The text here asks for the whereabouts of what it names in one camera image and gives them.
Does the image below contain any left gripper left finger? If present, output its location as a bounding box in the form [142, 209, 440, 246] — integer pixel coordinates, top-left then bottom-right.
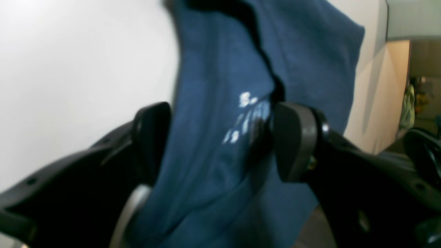
[1, 102, 172, 248]

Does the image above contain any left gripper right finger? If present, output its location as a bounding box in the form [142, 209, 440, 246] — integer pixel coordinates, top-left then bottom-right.
[274, 102, 441, 248]

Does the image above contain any dark blue T-shirt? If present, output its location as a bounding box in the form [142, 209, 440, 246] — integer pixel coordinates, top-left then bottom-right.
[128, 0, 365, 248]

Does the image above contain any grey tray at table corner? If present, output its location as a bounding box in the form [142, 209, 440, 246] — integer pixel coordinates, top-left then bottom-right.
[387, 0, 441, 41]

